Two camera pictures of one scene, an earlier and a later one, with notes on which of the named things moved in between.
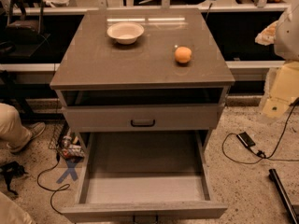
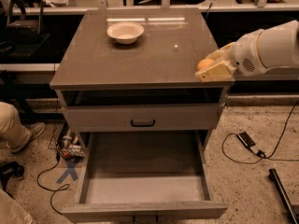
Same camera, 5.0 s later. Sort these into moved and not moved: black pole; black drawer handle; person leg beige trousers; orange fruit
Moved: orange fruit
Not moved: person leg beige trousers; black drawer handle; black pole
